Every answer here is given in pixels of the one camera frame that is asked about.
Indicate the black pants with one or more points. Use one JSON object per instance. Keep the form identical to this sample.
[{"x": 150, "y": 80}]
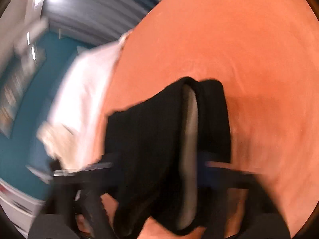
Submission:
[{"x": 149, "y": 142}]

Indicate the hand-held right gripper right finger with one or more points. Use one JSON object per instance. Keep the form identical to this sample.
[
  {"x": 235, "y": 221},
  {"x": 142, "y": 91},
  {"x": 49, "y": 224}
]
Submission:
[{"x": 211, "y": 171}]

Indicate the white furniture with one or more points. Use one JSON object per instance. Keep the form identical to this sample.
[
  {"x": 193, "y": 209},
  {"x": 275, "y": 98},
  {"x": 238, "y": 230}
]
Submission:
[{"x": 17, "y": 206}]

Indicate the cream quilted blanket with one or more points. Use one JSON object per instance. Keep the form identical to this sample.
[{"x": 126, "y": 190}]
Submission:
[{"x": 49, "y": 134}]

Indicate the grey curtain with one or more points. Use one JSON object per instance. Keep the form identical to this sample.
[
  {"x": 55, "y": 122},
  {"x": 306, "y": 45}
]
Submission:
[{"x": 94, "y": 12}]

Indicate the wall poster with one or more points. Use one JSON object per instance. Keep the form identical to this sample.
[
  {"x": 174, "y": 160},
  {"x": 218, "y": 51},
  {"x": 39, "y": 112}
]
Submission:
[{"x": 15, "y": 92}]

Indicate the white blanket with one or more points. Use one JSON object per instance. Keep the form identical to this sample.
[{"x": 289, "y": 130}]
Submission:
[{"x": 82, "y": 99}]

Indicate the white air conditioner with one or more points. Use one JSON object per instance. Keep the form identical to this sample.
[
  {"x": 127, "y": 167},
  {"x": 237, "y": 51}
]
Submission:
[{"x": 30, "y": 37}]

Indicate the orange fleece blanket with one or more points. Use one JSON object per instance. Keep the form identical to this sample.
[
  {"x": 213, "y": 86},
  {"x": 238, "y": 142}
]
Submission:
[{"x": 224, "y": 42}]

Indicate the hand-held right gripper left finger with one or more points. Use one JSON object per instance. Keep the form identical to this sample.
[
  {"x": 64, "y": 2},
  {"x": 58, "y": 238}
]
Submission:
[{"x": 82, "y": 174}]

